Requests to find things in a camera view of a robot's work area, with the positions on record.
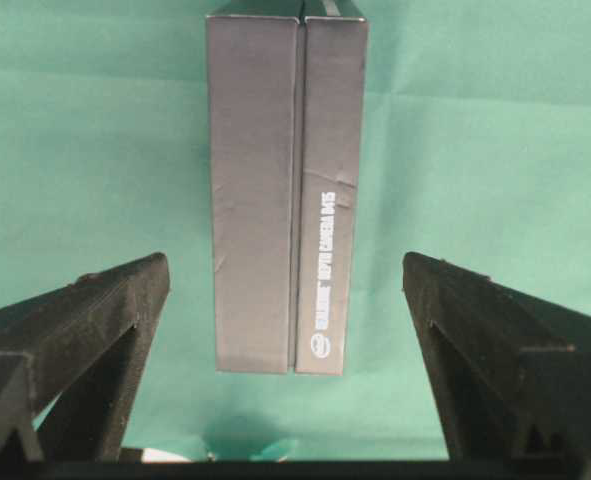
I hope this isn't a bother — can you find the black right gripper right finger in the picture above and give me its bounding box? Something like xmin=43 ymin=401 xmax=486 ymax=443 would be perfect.
xmin=402 ymin=252 xmax=591 ymax=463

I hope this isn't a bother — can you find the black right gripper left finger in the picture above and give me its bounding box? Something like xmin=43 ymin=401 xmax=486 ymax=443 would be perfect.
xmin=0 ymin=253 xmax=169 ymax=463

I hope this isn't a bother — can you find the black RealSense D415 box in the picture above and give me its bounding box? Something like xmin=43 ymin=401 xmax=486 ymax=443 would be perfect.
xmin=206 ymin=1 xmax=369 ymax=376

